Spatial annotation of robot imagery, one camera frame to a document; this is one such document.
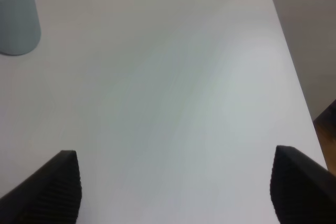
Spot teal green cup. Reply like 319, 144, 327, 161
1, 0, 41, 56

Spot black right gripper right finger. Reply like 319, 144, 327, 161
270, 145, 335, 223

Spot brown wooden furniture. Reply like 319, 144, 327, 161
313, 101, 336, 175

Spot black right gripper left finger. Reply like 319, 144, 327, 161
1, 151, 82, 223

